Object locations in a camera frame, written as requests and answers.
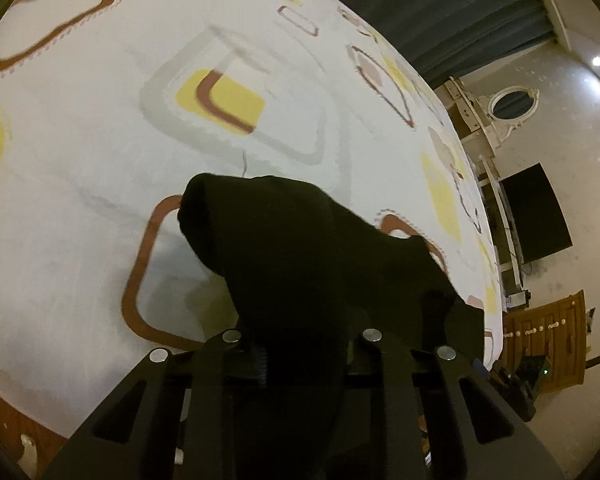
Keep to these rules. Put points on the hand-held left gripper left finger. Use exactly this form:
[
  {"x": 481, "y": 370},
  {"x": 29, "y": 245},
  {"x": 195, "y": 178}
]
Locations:
[{"x": 230, "y": 360}]

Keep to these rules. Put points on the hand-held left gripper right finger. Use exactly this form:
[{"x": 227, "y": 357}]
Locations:
[{"x": 375, "y": 365}]

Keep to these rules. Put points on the black pants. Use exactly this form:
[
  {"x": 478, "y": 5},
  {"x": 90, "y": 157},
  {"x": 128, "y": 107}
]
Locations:
[{"x": 290, "y": 260}]

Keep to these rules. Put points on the black bag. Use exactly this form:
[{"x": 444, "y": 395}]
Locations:
[{"x": 522, "y": 385}]

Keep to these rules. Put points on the wooden cabinet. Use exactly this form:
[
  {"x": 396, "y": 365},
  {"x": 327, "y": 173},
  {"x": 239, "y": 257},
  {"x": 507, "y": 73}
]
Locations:
[{"x": 550, "y": 345}]

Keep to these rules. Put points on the white television stand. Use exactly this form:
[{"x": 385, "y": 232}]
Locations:
[{"x": 502, "y": 230}]

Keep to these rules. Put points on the black television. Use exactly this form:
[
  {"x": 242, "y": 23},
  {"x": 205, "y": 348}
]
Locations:
[{"x": 535, "y": 212}]

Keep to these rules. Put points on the printed white bed sheet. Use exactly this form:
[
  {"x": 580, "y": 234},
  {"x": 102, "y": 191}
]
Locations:
[{"x": 105, "y": 170}]

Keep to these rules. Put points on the white dressing table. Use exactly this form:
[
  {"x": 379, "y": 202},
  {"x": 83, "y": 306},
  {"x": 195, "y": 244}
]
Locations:
[{"x": 472, "y": 120}]

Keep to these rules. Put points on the oval white-framed mirror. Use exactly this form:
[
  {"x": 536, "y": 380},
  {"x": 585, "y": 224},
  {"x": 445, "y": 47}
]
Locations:
[{"x": 512, "y": 104}]

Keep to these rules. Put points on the dark teal curtain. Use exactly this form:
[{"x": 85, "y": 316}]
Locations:
[{"x": 455, "y": 10}]

